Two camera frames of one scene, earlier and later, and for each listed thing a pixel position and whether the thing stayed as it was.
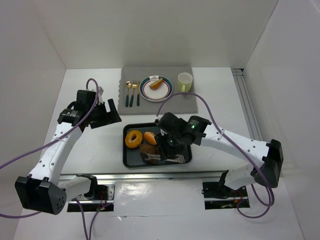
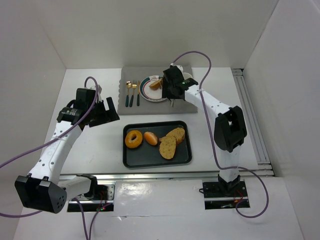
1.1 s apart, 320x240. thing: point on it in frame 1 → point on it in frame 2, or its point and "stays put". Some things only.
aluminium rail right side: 253,127 stays put
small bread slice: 156,84 stays put
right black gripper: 164,146 → 169,90
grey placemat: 131,102 stays put
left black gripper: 103,116 stays put
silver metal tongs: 176,158 → 172,102
